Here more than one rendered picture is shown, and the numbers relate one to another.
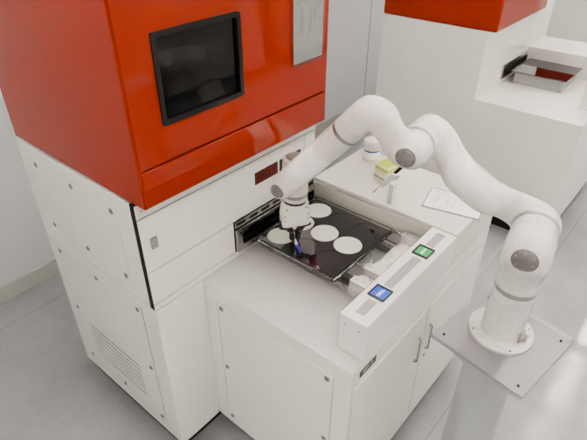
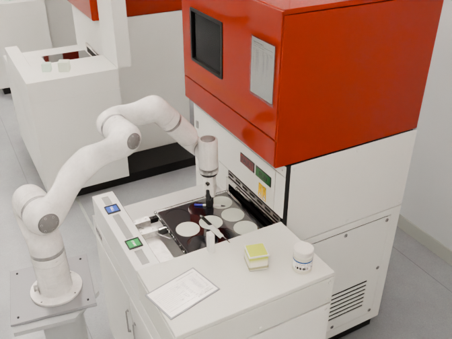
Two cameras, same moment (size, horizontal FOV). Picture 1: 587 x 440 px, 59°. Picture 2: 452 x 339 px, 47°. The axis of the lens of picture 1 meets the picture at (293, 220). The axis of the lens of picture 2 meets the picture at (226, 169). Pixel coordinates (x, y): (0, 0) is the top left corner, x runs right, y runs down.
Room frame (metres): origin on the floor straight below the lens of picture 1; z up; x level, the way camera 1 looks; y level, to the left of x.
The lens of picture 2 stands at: (2.23, -1.77, 2.23)
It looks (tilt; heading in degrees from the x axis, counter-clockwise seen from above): 31 degrees down; 111
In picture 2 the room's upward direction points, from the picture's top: straight up
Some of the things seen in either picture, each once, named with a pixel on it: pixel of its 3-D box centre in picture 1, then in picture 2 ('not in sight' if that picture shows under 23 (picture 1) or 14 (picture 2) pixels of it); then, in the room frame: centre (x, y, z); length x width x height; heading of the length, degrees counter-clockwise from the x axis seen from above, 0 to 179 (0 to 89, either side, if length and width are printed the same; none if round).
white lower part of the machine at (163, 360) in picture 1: (194, 292); (287, 246); (1.75, 0.45, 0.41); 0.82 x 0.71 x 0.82; 140
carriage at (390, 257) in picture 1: (387, 268); (155, 249); (1.37, -0.32, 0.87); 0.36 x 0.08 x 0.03; 140
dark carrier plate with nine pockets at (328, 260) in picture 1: (323, 234); (210, 222); (1.53, -0.11, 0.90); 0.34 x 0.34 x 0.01; 50
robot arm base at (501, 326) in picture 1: (507, 309); (52, 270); (1.11, -0.63, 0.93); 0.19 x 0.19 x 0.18
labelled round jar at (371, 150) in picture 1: (371, 149); (303, 257); (1.97, -0.33, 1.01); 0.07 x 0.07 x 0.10
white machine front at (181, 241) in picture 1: (239, 205); (234, 165); (1.53, 0.19, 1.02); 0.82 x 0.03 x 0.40; 140
